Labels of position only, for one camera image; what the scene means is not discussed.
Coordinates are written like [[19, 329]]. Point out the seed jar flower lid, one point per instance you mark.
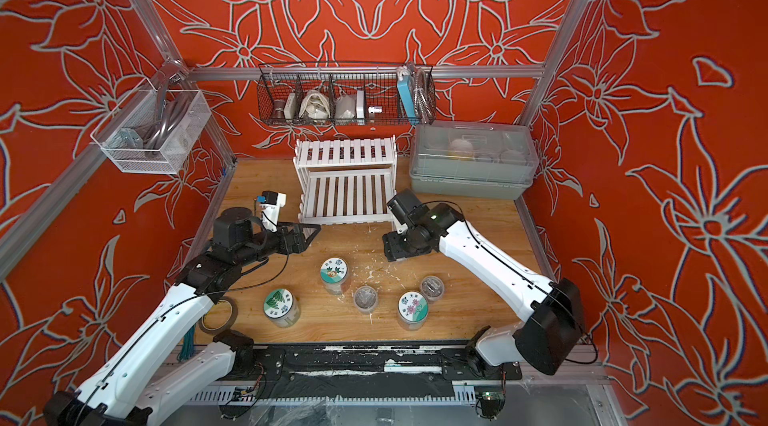
[[412, 310]]

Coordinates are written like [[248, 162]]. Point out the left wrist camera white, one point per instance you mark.
[[269, 204]]

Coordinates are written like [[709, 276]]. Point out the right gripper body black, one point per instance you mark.
[[401, 245]]

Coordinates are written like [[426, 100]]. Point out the clear plastic wall bin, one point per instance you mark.
[[153, 130]]

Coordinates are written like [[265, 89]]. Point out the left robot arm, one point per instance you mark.
[[123, 391]]

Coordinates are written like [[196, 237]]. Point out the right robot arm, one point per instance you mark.
[[551, 328]]

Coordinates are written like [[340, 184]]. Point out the small clear cup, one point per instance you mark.
[[366, 299], [432, 288]]

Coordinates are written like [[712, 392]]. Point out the blue box in basket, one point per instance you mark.
[[404, 88]]

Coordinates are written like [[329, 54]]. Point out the seed jar tree lid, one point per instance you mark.
[[282, 308]]

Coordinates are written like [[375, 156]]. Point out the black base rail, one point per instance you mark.
[[442, 359]]

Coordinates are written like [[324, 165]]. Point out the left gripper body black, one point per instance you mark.
[[269, 243]]

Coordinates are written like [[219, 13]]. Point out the grey lidded storage box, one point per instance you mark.
[[473, 159]]

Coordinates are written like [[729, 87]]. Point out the black wire wall basket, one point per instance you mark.
[[357, 93]]

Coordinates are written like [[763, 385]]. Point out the white slatted wooden shelf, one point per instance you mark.
[[346, 181]]

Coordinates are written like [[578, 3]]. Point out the seed jar strawberry lid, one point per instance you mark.
[[334, 274]]

